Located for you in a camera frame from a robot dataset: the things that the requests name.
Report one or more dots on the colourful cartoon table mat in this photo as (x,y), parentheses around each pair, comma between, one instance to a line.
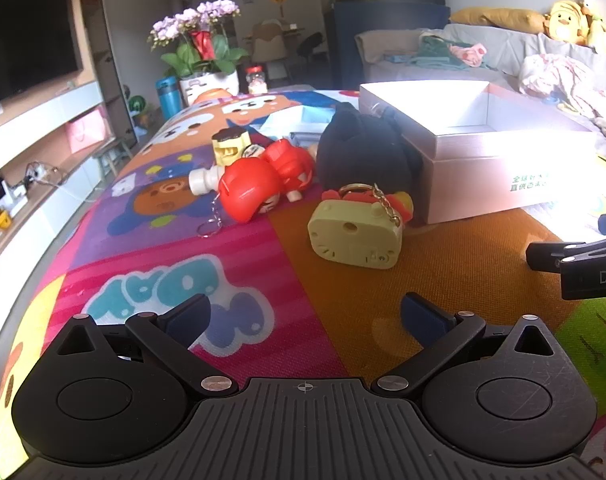
(333,285)

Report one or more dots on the small red toy figure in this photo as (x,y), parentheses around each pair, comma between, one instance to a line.
(290,165)

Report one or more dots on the black chair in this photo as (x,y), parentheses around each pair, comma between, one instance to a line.
(309,45)

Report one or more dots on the large red toy figure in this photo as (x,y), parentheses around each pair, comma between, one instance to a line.
(248,192)

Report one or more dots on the wooden television cabinet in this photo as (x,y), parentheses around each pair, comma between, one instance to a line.
(33,150)

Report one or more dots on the dark cabinet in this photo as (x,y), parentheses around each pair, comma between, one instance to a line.
(383,35)

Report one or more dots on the blue and white tissue pack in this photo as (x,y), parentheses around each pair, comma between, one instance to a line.
(288,120)

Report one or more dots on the teal clothing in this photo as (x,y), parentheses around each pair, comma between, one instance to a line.
(433,54)

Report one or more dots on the yellow pillow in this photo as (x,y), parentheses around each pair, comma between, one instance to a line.
(498,20)

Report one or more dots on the yellow green plush toy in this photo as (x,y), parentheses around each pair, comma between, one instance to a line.
(600,27)

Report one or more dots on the yellow figure with dark hat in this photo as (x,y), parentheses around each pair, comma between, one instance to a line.
(228,150)

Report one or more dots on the glass jar with red lid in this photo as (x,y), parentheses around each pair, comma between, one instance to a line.
(257,81)

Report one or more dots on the beige dining chair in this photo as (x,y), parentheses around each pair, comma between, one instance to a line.
(268,42)

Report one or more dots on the pale pink cardboard box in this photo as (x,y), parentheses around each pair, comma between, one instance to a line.
(473,180)

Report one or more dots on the small white toy bottle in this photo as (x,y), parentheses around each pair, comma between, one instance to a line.
(203,181)

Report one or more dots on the pink paper bag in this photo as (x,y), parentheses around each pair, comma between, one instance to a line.
(85,131)

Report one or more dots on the red and yellow toy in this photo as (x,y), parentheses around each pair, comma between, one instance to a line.
(402,205)

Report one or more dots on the potted purple orchid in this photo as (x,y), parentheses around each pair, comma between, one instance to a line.
(203,45)

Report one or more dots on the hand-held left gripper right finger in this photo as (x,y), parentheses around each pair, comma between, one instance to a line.
(423,317)

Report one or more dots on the green watermelon ball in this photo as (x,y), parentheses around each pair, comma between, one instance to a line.
(138,105)

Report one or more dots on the pink and white blanket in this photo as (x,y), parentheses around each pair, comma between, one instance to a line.
(563,80)

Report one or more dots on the black plush toy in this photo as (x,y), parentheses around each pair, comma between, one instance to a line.
(363,150)

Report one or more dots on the blue tumbler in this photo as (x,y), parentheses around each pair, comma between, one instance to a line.
(168,96)

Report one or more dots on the pink clothing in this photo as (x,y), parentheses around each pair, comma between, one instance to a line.
(470,55)

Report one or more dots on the small wooden stool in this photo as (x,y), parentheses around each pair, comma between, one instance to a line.
(109,156)

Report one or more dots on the black television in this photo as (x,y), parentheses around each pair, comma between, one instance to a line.
(28,35)

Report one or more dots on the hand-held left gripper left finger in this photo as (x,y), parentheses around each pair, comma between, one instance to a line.
(190,317)

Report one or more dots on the grey sofa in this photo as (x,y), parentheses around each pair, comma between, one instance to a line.
(508,55)

